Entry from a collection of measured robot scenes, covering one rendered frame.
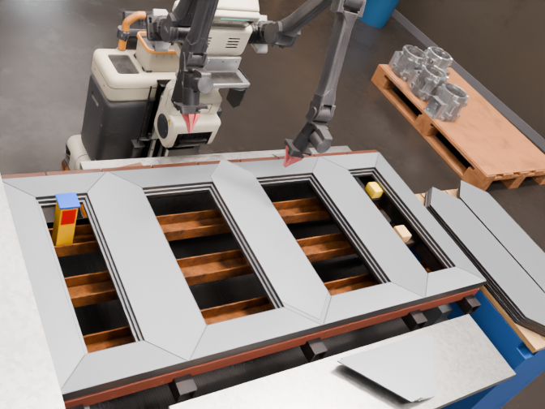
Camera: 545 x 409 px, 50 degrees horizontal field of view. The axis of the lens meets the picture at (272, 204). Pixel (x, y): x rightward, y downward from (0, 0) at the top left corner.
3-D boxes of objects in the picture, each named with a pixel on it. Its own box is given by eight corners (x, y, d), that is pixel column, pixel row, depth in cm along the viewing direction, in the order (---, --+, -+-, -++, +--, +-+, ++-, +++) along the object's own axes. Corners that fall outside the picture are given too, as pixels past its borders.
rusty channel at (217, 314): (448, 279, 242) (455, 271, 238) (16, 387, 152) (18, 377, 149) (437, 264, 246) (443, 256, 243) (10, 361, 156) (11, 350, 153)
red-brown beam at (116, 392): (473, 296, 226) (482, 286, 222) (52, 415, 142) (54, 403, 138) (458, 278, 231) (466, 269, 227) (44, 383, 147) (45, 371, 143)
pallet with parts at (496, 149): (364, 79, 507) (384, 39, 482) (438, 79, 562) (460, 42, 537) (478, 197, 429) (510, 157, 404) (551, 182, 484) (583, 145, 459)
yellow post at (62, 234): (70, 250, 188) (78, 208, 176) (54, 252, 185) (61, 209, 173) (67, 238, 191) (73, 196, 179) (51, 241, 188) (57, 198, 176)
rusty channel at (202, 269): (418, 241, 253) (424, 234, 250) (2, 321, 163) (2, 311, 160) (408, 228, 258) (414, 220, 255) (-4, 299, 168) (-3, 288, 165)
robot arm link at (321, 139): (330, 106, 207) (311, 104, 202) (346, 127, 201) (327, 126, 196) (315, 133, 214) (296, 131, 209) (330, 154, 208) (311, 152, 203)
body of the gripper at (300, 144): (310, 157, 216) (321, 142, 212) (289, 154, 209) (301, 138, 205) (302, 145, 219) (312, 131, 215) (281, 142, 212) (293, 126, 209)
